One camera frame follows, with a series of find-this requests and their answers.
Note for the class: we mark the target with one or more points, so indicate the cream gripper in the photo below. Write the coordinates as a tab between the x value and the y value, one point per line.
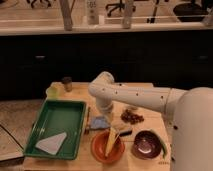
109	116

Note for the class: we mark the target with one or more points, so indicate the pile of brown nuts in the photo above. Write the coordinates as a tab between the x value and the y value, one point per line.
129	116

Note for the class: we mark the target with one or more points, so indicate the dark brown bowl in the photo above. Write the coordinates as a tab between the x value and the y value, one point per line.
146	145

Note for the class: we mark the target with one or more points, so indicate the green pea pod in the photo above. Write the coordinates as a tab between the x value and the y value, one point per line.
163	145

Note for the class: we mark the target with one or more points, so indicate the grey cloth in tray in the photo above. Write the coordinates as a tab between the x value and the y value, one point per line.
52	144

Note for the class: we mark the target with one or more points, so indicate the green plastic tray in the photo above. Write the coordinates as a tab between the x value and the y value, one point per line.
55	117

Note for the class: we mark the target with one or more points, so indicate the black small block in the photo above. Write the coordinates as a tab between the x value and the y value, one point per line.
125	133

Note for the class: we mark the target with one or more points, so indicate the yellow green cup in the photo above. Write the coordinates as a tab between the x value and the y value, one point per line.
53	92

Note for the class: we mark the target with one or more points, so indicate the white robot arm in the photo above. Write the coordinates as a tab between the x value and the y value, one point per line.
191	110

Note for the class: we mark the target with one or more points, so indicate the orange bowl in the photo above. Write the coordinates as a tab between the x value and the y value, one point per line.
98	147

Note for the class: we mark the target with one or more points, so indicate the yellow corn cob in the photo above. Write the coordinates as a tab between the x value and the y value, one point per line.
113	134

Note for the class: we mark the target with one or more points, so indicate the brown pepper shaker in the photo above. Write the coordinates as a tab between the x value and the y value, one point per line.
67	83

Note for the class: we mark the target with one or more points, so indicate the blue sponge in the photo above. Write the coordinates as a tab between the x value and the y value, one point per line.
99	122

